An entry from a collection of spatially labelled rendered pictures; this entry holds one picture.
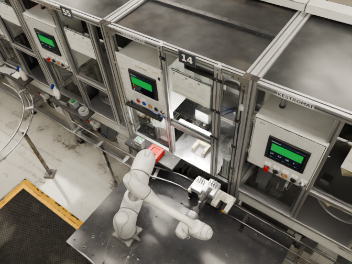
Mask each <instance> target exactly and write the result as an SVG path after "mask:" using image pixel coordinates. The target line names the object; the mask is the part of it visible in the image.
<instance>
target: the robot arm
mask: <svg viewBox="0 0 352 264"><path fill-rule="evenodd" d="M154 165H155V155H154V153H153V152H152V151H151V150H148V149H143V150H141V151H140V152H138V153H137V155H136V157H135V159H134V161H133V164H132V167H131V171H130V172H129V173H127V174H126V175H125V176H124V178H123V183H124V185H125V187H126V188H127V191H126V192H125V194H124V197H123V200H122V203H121V206H120V209H119V211H118V212H117V213H116V214H115V216H114V219H113V226H114V229H115V232H114V233H113V237H116V238H117V239H119V240H120V241H121V242H123V243H124V244H125V245H126V246H127V247H130V246H131V243H132V242H133V241H134V240H136V241H138V242H139V241H140V238H139V237H138V234H139V233H140V232H142V228H141V227H138V226H137V225H136V221H137V216H138V213H139V211H140V208H141V206H142V202H143V201H145V202H147V203H149V204H151V205H152V206H154V207H156V208H157V209H159V210H161V211H163V212H164V213H166V214H168V215H170V216H172V217H173V218H175V219H177V220H179V221H180V222H179V224H178V226H177V228H176V230H175V234H176V236H177V237H179V238H180V239H185V238H187V237H188V236H193V237H194V238H197V239H200V240H209V239H210V238H211V237H212V234H213V231H212V229H211V227H210V226H208V225H206V224H205V223H204V222H202V221H200V220H198V218H199V215H200V214H201V209H202V208H203V206H204V205H205V203H206V202H207V199H208V198H209V197H208V195H209V193H210V192H211V190H212V188H210V187H208V189H207V190H206V192H205V193H204V194H203V195H202V196H201V198H200V199H199V201H198V203H197V205H196V206H194V207H192V209H191V210H189V211H188V213H187V214H186V215H185V214H183V213H182V212H180V211H178V210H177V209H175V208H174V207H172V206H170V205H169V204H167V203H165V202H164V201H162V200H161V199H159V198H158V197H157V196H156V195H155V193H154V192H153V190H152V189H151V188H150V187H149V185H148V182H149V178H150V176H151V174H152V171H153V168H154Z"/></svg>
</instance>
